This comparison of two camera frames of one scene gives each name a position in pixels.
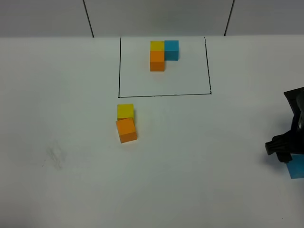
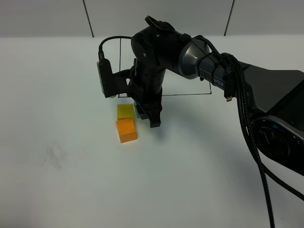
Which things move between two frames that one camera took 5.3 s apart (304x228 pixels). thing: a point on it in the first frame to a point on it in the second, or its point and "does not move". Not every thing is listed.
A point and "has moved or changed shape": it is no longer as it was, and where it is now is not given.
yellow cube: [125, 111] does not move
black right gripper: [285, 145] to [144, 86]
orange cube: [127, 130] does not move
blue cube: [296, 166] has moved or changed shape
